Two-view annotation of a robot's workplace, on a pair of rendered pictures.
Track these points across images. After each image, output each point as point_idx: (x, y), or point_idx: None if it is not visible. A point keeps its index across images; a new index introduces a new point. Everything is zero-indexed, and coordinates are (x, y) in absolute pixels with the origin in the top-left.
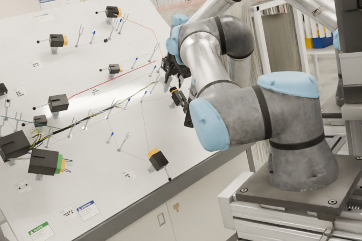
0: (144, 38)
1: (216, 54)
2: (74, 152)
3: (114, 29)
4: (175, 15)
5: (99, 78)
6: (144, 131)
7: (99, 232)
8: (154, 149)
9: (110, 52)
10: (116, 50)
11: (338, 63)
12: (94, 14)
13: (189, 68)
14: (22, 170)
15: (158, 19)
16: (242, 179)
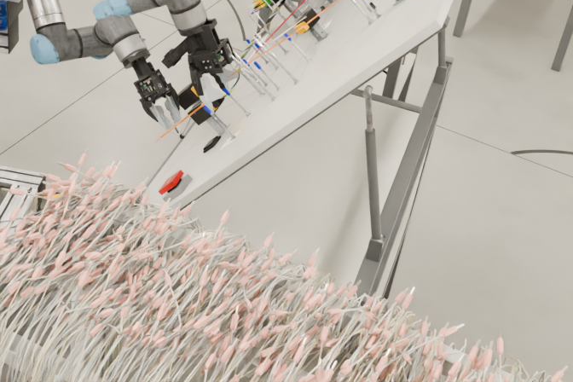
0: (333, 63)
1: None
2: (289, 35)
3: (382, 13)
4: None
5: (332, 26)
6: (240, 98)
7: None
8: None
9: (352, 24)
10: (349, 30)
11: None
12: None
13: (168, 54)
14: (314, 2)
15: (345, 78)
16: None
